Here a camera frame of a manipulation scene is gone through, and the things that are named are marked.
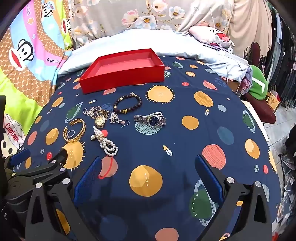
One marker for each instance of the grey floral bed sheet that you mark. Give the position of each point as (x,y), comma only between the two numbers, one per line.
(111,18)

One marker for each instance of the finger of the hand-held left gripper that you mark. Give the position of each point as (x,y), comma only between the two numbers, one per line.
(55,164)
(20,156)

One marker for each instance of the cartoon monkey print blanket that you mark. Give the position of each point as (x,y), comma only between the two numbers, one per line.
(34,76)

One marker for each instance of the dark red metal chair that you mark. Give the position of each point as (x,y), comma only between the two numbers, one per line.
(266,113)

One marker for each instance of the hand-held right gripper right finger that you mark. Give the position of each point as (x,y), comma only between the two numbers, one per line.
(208,180)

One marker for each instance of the white pillow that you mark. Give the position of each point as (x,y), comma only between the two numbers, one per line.
(115,44)

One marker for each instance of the beige curtain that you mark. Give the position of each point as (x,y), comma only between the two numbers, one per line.
(249,23)

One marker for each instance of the pink cartoon pillow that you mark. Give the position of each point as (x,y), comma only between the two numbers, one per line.
(203,34)

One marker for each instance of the small cardboard box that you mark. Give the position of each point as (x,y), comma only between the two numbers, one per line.
(274,102)

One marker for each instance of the green cloth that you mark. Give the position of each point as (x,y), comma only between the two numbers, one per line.
(256,85)

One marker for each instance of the rack of dark clothes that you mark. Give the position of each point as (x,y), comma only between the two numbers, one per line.
(284,58)

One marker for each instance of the silver flower filigree earring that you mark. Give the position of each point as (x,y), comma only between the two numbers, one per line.
(89,112)

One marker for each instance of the gold wristwatch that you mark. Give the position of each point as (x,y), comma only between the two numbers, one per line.
(100,120)

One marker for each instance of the red cardboard box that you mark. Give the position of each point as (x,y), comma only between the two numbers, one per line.
(120,80)

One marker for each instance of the silver infinity filigree earring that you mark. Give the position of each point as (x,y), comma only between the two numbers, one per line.
(113,117)

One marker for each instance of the dark cloth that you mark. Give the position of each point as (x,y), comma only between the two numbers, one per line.
(289,162)

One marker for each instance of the dark flat device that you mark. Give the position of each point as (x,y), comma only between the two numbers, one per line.
(211,47)

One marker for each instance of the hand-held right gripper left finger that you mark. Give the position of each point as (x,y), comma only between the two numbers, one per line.
(87,180)

